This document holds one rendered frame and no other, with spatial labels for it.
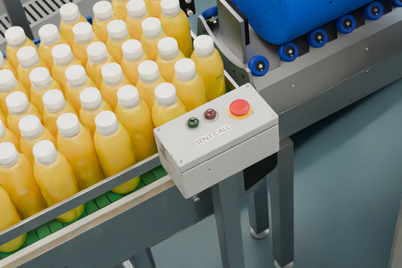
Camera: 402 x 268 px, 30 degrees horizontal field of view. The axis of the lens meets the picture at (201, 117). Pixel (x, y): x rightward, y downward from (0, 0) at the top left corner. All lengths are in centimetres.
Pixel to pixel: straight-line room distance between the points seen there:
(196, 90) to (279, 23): 24
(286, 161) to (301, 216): 60
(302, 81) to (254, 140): 38
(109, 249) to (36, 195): 20
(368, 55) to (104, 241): 73
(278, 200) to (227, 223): 53
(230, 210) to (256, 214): 82
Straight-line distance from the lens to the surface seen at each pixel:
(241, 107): 132
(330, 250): 244
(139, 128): 143
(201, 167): 130
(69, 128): 137
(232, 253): 165
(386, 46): 179
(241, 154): 133
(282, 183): 199
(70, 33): 161
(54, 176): 137
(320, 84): 171
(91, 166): 144
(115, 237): 153
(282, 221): 214
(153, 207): 151
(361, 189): 257
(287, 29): 153
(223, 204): 148
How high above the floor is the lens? 211
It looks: 49 degrees down
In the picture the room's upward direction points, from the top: 8 degrees counter-clockwise
